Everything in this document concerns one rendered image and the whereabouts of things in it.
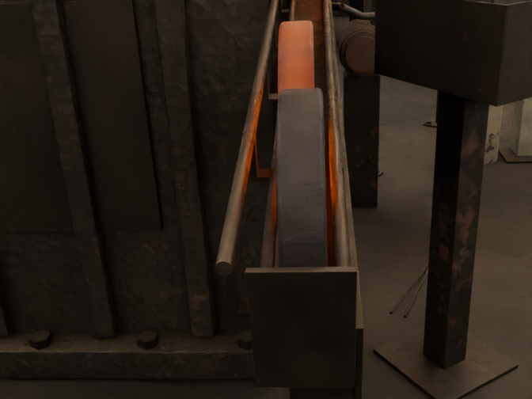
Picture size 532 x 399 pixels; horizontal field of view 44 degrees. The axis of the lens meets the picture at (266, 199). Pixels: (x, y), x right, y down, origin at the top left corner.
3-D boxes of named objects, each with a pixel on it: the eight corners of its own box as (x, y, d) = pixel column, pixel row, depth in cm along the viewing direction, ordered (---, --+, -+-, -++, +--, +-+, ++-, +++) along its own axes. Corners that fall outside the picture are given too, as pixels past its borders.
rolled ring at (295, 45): (315, 138, 80) (288, 139, 81) (312, -9, 69) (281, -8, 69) (317, 238, 66) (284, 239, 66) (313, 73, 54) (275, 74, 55)
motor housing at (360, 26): (340, 212, 196) (339, 32, 174) (337, 184, 216) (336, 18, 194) (383, 211, 195) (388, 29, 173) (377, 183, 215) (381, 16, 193)
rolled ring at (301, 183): (321, 51, 54) (281, 52, 55) (326, 160, 39) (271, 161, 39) (323, 231, 64) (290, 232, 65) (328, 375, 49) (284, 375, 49)
